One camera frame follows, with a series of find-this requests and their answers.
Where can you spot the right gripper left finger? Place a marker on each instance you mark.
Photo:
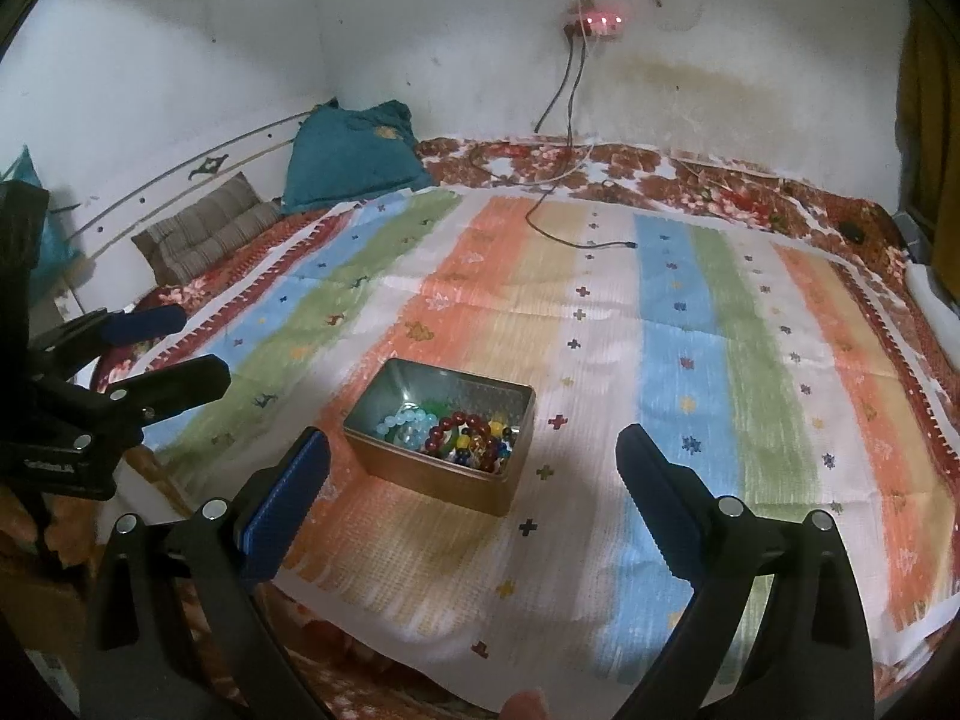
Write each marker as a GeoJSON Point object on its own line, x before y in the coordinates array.
{"type": "Point", "coordinates": [275, 501]}

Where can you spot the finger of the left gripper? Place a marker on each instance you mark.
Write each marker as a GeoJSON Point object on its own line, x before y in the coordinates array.
{"type": "Point", "coordinates": [92, 335]}
{"type": "Point", "coordinates": [156, 396]}

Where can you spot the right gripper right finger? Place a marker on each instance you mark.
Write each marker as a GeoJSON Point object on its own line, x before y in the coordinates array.
{"type": "Point", "coordinates": [678, 509]}

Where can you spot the metal tin box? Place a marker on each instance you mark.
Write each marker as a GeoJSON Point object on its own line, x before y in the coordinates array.
{"type": "Point", "coordinates": [456, 437]}

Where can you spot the teal plastic bag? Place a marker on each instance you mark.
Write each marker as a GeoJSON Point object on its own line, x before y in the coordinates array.
{"type": "Point", "coordinates": [35, 250]}

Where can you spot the brown striped cushion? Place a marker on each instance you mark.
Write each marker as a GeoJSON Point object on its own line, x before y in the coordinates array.
{"type": "Point", "coordinates": [188, 244]}

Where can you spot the striped colourful bed cloth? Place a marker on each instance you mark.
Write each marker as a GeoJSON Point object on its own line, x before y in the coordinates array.
{"type": "Point", "coordinates": [769, 367]}

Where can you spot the teal pillow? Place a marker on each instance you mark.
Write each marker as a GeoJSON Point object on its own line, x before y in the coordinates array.
{"type": "Point", "coordinates": [340, 155]}

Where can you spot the wall socket with red lights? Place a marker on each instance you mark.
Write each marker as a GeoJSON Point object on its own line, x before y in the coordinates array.
{"type": "Point", "coordinates": [585, 19]}

